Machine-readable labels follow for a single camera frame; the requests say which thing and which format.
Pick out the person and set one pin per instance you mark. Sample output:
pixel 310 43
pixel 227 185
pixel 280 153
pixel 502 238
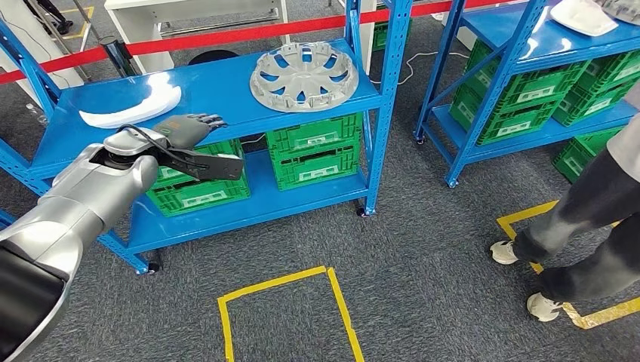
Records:
pixel 590 210
pixel 52 12

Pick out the green plastic crate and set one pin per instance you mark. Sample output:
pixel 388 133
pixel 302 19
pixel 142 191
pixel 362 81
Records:
pixel 315 172
pixel 225 149
pixel 595 105
pixel 535 82
pixel 200 200
pixel 615 70
pixel 580 155
pixel 315 135
pixel 381 37
pixel 510 125

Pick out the black round ribbed base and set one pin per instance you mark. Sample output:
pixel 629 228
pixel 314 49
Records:
pixel 212 57

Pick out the chrome tube frame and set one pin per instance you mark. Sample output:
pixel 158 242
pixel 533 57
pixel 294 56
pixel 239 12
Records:
pixel 75 45

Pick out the black stanchion post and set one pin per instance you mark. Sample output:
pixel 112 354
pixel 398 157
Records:
pixel 117 55

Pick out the yellow floor tape outline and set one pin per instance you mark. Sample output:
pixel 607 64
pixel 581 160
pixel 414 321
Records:
pixel 80 35
pixel 340 305
pixel 595 317

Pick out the white furniture panel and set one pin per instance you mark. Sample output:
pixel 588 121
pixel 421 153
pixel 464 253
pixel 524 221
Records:
pixel 35 45

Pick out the red barrier belt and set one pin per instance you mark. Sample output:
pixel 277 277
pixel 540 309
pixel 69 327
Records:
pixel 225 37

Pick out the clear plastic bottle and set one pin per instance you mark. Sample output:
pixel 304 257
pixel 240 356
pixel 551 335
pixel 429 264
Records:
pixel 37 115

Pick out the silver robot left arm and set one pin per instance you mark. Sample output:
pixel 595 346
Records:
pixel 75 210

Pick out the grey wheel cover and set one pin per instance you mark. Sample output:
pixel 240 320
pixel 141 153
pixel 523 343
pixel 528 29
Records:
pixel 625 10
pixel 305 80

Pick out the blue metal shelf rack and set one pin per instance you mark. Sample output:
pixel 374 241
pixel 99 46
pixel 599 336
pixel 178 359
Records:
pixel 215 95
pixel 500 30

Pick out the white curved plastic part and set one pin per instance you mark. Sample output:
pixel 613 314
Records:
pixel 130 112
pixel 582 17

